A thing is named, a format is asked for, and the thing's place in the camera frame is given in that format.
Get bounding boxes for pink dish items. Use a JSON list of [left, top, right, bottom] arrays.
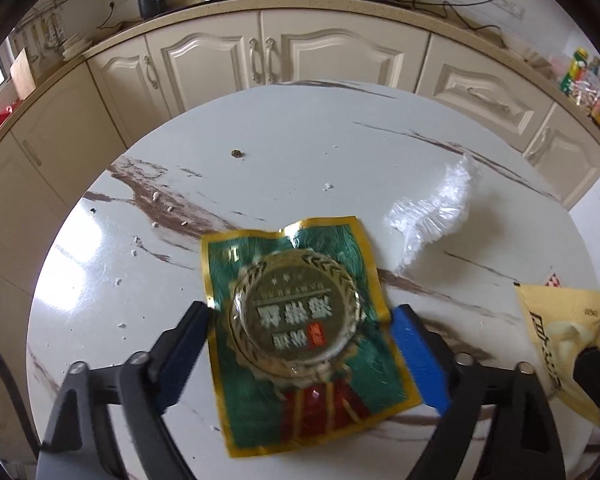
[[0, 102, 21, 138]]

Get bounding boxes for metal utensil rack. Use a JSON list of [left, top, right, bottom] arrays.
[[12, 0, 76, 56]]

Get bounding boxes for white bowl stack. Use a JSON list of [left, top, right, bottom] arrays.
[[62, 35, 91, 58]]

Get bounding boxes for green gold foil packet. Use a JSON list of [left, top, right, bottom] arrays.
[[200, 216, 423, 458]]

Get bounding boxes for cluster of condiment bottles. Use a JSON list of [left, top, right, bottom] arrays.
[[560, 47, 600, 128]]

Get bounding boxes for wooden cutting board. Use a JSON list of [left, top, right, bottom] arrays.
[[10, 47, 37, 100]]

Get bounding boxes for yellow snack packet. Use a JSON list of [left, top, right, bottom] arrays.
[[514, 284, 600, 428]]

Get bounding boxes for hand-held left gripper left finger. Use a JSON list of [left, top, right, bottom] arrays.
[[35, 300, 216, 480]]

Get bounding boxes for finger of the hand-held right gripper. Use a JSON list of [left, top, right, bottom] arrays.
[[572, 345, 600, 431]]

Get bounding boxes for clear crumpled plastic wrap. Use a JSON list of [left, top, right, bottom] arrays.
[[385, 155, 481, 268]]

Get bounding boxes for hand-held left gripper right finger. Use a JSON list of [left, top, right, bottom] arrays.
[[390, 304, 566, 480]]

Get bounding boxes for cream base cabinet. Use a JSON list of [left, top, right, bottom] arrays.
[[0, 0, 600, 301]]

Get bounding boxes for round white marble table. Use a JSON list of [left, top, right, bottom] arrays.
[[26, 80, 600, 480]]

